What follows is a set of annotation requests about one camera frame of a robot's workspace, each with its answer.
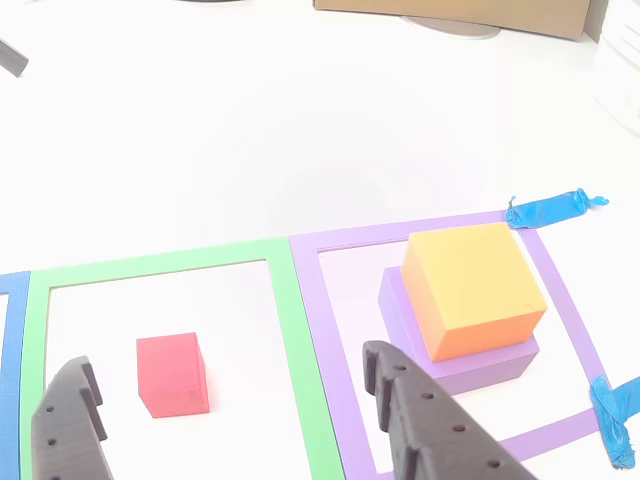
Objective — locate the green square frame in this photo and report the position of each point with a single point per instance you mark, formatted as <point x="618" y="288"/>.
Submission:
<point x="300" y="350"/>

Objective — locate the purple square block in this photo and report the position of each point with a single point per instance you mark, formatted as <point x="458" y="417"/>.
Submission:
<point x="490" y="372"/>

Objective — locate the purple square frame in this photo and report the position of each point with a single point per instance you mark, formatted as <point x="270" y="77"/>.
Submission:
<point x="320" y="350"/>

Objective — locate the dark grey bar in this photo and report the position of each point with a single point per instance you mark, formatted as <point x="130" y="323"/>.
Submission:
<point x="12" y="57"/>

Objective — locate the twisted blue tape strip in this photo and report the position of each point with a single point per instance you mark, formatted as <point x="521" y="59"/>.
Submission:
<point x="545" y="212"/>

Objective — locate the small red cube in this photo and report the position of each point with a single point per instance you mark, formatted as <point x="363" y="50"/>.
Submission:
<point x="170" y="375"/>

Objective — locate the white filament spool stack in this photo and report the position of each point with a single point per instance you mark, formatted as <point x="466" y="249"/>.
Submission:
<point x="620" y="75"/>

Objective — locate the polymaker cardboard box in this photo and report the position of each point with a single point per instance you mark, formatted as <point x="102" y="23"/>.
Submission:
<point x="450" y="12"/>

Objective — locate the blue square frame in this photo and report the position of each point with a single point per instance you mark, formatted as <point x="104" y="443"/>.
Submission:
<point x="12" y="375"/>

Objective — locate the orange cube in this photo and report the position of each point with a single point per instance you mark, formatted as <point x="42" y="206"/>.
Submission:
<point x="475" y="290"/>

